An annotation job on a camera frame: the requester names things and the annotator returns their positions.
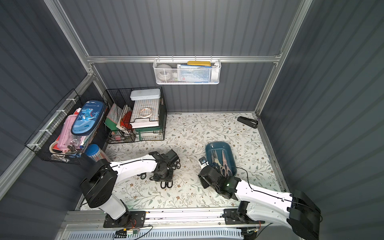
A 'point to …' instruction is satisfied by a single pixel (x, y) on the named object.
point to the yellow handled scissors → (215, 156)
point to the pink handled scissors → (225, 169)
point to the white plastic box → (145, 93)
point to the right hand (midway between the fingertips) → (205, 171)
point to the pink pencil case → (66, 136)
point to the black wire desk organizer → (127, 121)
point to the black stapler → (248, 122)
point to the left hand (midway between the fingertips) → (168, 180)
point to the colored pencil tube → (93, 151)
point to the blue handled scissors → (215, 165)
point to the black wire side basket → (42, 141)
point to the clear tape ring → (145, 112)
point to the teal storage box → (220, 155)
